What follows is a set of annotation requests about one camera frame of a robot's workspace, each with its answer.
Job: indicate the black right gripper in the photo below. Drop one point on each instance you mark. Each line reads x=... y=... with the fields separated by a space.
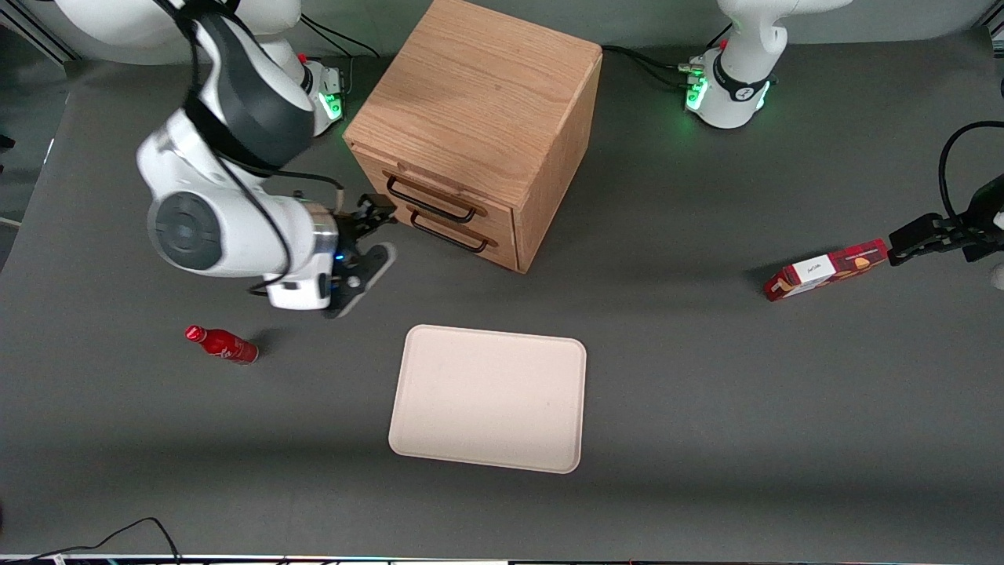
x=350 y=229

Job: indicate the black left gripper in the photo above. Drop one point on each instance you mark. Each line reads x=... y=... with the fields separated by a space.
x=962 y=235

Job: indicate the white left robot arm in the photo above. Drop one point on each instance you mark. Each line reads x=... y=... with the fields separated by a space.
x=745 y=47

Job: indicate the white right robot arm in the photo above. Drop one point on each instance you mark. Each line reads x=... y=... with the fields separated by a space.
x=235 y=235

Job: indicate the wooden drawer cabinet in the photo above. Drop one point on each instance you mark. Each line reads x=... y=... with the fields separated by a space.
x=478 y=86

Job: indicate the red tartan cookie box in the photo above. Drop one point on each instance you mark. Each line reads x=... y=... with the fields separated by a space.
x=823 y=271

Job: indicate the red bottle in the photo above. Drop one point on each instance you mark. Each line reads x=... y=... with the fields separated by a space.
x=223 y=344

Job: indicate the beige rectangular tray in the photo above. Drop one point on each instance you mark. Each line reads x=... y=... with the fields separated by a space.
x=490 y=400

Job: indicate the aluminium frame rail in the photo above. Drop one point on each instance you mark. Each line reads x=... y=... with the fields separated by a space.
x=39 y=35
x=996 y=31

